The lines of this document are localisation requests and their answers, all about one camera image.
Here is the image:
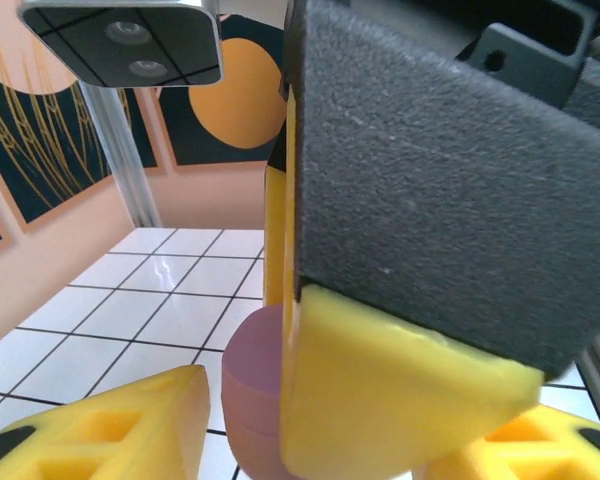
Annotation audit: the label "wall panel pink circle gold lines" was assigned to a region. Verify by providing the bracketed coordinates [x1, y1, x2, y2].
[0, 0, 159, 237]

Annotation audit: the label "purple earbud charging case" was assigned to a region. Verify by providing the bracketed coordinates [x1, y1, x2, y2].
[219, 302, 306, 480]

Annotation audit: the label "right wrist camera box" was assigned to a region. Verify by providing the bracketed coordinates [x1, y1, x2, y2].
[18, 0, 225, 90]

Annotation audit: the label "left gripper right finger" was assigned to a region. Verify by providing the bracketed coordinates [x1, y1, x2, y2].
[412, 403, 600, 480]

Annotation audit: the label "aluminium corner post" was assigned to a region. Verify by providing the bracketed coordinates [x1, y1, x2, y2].
[77, 79, 162, 230]

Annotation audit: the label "wall panel feather orange oval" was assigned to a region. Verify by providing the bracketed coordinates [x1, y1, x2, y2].
[157, 13, 289, 172]

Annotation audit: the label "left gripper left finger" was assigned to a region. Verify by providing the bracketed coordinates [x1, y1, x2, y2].
[0, 364, 212, 480]

